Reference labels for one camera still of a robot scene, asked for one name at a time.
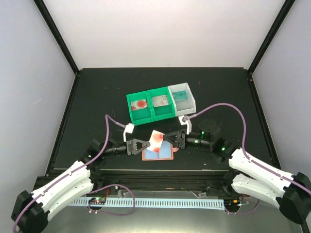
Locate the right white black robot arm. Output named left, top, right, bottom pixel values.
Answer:
left=164, top=119, right=311, bottom=225

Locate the red white credit card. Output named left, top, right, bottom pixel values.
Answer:
left=130, top=99, right=148, bottom=111

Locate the white slotted cable duct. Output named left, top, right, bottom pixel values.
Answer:
left=69, top=197, right=225, bottom=210

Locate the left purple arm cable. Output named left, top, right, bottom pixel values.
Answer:
left=12, top=114, right=128, bottom=233

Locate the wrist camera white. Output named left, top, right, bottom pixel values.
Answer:
left=178, top=115, right=192, bottom=134
left=123, top=123, right=135, bottom=142

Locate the left green bin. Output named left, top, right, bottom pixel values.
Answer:
left=126, top=91, right=155, bottom=126

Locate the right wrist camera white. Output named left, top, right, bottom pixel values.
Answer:
left=178, top=115, right=192, bottom=134

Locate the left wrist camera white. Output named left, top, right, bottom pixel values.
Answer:
left=123, top=123, right=135, bottom=142

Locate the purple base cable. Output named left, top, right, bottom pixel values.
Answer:
left=225, top=201, right=260, bottom=216
left=87, top=184, right=137, bottom=216

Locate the pink leather card holder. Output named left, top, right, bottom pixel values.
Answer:
left=142, top=141, right=179, bottom=161

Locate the green bin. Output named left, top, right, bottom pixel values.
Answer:
left=147, top=86, right=175, bottom=121
left=126, top=91, right=155, bottom=126

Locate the right black frame post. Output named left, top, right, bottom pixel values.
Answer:
left=248, top=0, right=295, bottom=75

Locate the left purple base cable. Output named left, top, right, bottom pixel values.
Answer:
left=87, top=184, right=137, bottom=216

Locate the black frame post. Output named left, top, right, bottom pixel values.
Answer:
left=248, top=0, right=295, bottom=75
left=34, top=0, right=80, bottom=75

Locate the red circle credit card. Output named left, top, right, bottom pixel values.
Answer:
left=147, top=130, right=164, bottom=153

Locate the right electronics board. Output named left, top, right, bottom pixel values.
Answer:
left=224, top=199, right=249, bottom=208

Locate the teal chip credit card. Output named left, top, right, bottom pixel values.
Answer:
left=172, top=90, right=188, bottom=101

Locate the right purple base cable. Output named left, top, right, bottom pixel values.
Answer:
left=225, top=201, right=260, bottom=216

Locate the white bin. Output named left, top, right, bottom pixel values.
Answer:
left=168, top=83, right=196, bottom=117

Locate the left black frame post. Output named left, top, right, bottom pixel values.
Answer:
left=34, top=0, right=80, bottom=75

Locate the electronics board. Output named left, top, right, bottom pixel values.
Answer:
left=224, top=199, right=249, bottom=208
left=88, top=197, right=106, bottom=205

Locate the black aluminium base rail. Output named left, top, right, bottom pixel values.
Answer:
left=91, top=169, right=240, bottom=196

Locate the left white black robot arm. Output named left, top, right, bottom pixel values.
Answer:
left=11, top=138, right=150, bottom=233

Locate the left electronics board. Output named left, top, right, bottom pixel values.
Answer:
left=88, top=197, right=106, bottom=205

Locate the middle green bin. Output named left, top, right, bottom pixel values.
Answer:
left=147, top=86, right=175, bottom=121

